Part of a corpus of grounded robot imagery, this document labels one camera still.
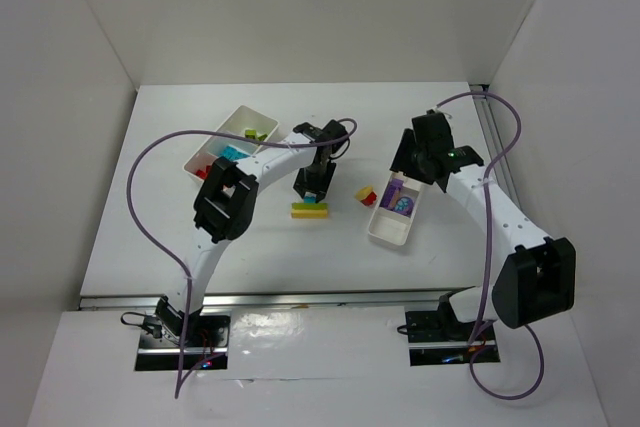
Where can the green 2x4 lego brick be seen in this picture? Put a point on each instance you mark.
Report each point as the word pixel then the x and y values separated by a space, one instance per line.
pixel 253 134

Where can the purple sloped lego brick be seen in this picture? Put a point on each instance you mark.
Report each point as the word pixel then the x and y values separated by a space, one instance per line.
pixel 391 193

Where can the aluminium front rail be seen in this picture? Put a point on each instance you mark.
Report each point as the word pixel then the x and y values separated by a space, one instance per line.
pixel 230 301

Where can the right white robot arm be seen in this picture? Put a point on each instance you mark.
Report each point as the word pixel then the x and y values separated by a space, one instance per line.
pixel 536 277

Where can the teal 2x4 lego brick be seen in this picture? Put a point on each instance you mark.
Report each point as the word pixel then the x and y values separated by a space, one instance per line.
pixel 233 154

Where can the purple round printed lego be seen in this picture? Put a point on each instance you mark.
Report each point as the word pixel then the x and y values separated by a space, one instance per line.
pixel 404 206

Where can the red 2x4 lego brick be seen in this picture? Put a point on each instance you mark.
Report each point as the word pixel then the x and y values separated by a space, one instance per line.
pixel 202 173

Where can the long green lego plate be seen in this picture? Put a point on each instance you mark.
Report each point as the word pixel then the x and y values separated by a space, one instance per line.
pixel 302 206

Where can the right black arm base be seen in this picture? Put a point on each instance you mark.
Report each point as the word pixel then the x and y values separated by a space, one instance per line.
pixel 431 342

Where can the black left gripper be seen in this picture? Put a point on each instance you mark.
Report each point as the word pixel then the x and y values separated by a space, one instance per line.
pixel 314 183

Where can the pale yellow lego brick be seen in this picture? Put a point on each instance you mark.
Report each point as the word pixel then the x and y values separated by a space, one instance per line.
pixel 309 213

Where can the yellow and red lego pair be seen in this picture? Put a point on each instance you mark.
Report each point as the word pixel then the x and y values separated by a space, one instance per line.
pixel 366 196

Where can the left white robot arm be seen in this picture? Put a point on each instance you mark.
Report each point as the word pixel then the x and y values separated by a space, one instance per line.
pixel 225 204

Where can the left white divided container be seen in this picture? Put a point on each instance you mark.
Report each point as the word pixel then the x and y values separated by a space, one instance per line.
pixel 243 122

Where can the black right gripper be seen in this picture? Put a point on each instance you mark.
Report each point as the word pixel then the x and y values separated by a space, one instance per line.
pixel 403 158

